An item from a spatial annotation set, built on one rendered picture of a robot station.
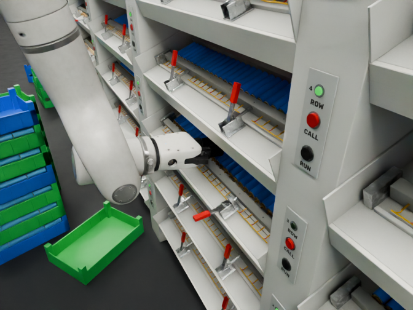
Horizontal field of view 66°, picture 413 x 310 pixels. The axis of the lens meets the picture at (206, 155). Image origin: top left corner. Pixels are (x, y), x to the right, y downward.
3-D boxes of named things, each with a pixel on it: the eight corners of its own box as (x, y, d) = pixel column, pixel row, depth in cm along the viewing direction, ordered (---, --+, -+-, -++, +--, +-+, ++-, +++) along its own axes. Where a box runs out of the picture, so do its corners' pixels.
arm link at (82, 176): (147, 152, 63) (133, 130, 70) (75, 162, 57) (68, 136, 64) (144, 186, 68) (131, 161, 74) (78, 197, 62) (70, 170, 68)
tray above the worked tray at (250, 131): (283, 202, 48) (261, 135, 40) (149, 86, 94) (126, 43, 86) (379, 130, 52) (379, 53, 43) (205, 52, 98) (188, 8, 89)
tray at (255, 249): (270, 285, 58) (257, 259, 52) (155, 143, 104) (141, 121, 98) (351, 220, 62) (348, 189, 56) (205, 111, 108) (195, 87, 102)
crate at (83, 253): (86, 285, 109) (81, 269, 105) (48, 261, 118) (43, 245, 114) (144, 231, 131) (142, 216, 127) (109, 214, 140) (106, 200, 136)
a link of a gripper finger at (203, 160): (201, 165, 68) (212, 155, 72) (171, 154, 71) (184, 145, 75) (200, 169, 68) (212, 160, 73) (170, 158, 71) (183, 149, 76)
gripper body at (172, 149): (156, 150, 64) (205, 144, 70) (141, 130, 72) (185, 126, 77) (155, 181, 68) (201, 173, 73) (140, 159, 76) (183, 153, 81)
